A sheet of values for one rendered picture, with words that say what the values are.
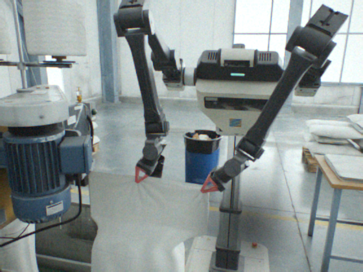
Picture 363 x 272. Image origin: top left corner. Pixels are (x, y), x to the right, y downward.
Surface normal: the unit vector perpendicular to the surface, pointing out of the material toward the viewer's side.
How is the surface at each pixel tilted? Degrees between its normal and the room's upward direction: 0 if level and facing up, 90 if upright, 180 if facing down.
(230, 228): 90
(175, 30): 90
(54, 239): 90
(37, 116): 91
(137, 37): 110
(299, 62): 101
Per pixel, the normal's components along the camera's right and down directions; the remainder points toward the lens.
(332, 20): -0.08, -0.38
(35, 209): 0.26, 0.29
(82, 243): -0.22, 0.25
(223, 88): -0.13, -0.58
